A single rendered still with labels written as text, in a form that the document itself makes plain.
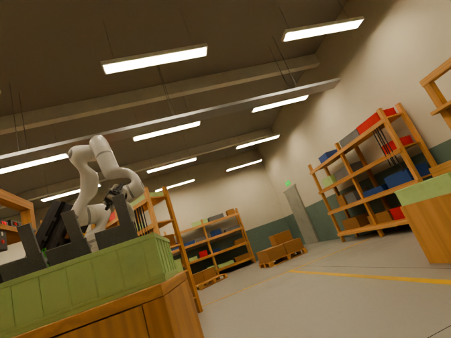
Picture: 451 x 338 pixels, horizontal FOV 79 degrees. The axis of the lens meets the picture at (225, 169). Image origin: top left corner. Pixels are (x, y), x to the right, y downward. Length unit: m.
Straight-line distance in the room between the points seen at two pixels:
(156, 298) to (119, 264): 0.19
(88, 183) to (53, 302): 0.85
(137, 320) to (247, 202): 11.00
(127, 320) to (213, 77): 6.02
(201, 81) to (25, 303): 5.83
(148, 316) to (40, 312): 0.37
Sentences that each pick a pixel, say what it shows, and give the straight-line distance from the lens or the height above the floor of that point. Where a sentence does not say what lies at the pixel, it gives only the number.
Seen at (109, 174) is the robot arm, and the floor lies 1.36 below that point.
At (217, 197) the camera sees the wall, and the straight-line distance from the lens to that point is 11.66.
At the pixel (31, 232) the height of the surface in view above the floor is 1.11.
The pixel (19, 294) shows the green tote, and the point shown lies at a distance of 1.17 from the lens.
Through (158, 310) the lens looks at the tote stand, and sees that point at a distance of 0.94.
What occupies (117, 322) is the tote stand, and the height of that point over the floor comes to 0.73.
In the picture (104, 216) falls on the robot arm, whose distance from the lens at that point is 1.88.
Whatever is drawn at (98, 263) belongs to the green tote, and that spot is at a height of 0.92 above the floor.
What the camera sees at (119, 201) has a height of 1.13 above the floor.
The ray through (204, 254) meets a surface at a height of 0.92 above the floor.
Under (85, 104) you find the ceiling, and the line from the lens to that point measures 6.45.
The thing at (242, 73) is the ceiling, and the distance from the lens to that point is 6.81.
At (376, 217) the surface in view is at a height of 0.39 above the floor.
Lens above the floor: 0.82
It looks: 16 degrees up
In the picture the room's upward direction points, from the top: 20 degrees counter-clockwise
